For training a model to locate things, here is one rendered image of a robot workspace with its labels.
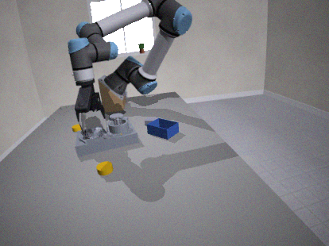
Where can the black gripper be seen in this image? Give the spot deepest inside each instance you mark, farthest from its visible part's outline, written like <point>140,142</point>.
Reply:
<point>95,104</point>

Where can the yellow short cylinder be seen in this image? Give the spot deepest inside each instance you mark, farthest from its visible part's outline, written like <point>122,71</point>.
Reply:
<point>104,168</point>
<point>76,128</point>

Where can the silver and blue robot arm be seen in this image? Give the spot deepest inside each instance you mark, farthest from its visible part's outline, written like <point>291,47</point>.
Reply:
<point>175,19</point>

